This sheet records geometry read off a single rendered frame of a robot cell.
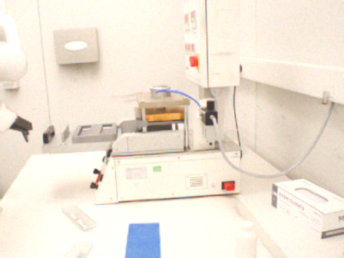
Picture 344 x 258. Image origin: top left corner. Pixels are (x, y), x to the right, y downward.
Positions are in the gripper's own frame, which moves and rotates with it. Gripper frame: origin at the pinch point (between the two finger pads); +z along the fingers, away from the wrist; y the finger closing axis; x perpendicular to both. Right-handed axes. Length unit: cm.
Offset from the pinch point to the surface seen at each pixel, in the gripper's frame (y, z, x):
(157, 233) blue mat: -41, 1, 40
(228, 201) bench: -71, 14, 33
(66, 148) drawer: -18.7, 13.6, 1.1
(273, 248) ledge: -67, -17, 54
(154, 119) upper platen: -52, 7, 0
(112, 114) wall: -54, 144, -74
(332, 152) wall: -104, -5, 30
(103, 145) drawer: -32.1, 12.5, 3.4
